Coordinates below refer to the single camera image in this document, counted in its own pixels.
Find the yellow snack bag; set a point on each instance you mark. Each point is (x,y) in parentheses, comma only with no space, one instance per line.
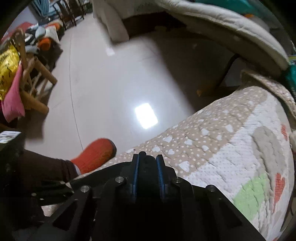
(9,65)

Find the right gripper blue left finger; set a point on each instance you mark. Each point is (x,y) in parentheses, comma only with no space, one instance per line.
(134,170)

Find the wooden chair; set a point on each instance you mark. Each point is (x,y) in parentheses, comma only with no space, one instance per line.
(34,78)

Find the pile of clothes on floor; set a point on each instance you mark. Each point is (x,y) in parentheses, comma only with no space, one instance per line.
(43,38)

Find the orange knitted slipper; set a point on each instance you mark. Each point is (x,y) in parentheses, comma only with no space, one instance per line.
(95,155)

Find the patchwork heart quilt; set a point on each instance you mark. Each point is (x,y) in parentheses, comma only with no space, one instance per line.
(230,176)

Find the dark brown trouser leg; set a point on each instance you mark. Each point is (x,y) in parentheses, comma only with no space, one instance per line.
(15,159)

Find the pink cloth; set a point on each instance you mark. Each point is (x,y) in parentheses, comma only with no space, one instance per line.
(12,107)

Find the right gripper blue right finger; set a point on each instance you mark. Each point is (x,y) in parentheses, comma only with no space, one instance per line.
(162,176)

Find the beige quilted blanket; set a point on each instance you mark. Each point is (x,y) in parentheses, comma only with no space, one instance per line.
(237,33)

